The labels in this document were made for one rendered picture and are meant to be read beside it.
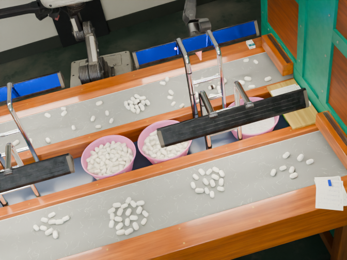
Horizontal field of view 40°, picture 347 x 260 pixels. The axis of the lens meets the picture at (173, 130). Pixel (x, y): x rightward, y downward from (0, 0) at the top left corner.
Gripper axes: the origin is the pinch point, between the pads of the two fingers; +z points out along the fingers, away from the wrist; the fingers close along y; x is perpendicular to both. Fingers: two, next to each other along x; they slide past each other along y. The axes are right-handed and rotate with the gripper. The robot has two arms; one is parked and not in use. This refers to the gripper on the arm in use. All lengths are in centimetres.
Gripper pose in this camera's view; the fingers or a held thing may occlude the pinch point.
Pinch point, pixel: (200, 58)
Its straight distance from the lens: 263.1
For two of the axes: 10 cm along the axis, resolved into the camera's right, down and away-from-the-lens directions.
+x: -0.4, 1.2, 9.9
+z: 2.5, 9.6, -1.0
